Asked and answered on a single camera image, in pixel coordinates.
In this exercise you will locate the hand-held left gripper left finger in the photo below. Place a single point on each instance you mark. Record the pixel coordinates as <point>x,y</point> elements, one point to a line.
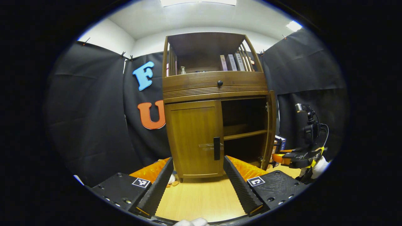
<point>157,190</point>

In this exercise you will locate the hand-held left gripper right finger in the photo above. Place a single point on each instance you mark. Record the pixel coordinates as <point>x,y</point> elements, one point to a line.
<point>240,188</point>

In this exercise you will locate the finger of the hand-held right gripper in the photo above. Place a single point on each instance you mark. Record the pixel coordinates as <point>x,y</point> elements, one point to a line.
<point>298,158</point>

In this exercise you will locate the wooden shoe cabinet door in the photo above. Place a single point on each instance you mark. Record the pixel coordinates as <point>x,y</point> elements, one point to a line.
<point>191,135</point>
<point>270,125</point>

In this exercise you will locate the brown wooden shoe cabinet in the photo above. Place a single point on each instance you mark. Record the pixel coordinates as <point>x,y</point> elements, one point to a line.
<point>194,84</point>

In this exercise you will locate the wooden cabinet drawer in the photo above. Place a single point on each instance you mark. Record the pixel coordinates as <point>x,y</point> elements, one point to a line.
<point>194,84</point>

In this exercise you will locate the penguin plush toy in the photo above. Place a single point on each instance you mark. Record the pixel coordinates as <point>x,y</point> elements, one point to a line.
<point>171,179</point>

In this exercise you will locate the dark blue book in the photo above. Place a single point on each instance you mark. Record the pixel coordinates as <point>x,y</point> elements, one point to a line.
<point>281,141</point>

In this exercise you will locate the red book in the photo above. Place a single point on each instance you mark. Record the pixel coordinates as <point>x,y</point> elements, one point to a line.
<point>275,148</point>

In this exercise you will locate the wooden inner shelf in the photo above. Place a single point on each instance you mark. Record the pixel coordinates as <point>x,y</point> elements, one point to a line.
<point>245,135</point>

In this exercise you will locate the clear tape strip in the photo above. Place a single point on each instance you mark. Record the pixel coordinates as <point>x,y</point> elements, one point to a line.
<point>205,146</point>

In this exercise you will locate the black backdrop cloth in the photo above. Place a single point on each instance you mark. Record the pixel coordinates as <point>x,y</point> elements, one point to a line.
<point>91,119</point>

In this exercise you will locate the purple grey book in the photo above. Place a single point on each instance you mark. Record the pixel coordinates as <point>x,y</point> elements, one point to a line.
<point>232,62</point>

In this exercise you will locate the small ceiling light panel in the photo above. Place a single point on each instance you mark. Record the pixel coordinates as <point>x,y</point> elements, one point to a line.
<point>294,25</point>

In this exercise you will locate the large ceiling light panel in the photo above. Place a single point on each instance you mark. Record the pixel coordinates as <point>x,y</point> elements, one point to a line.
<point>198,2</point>

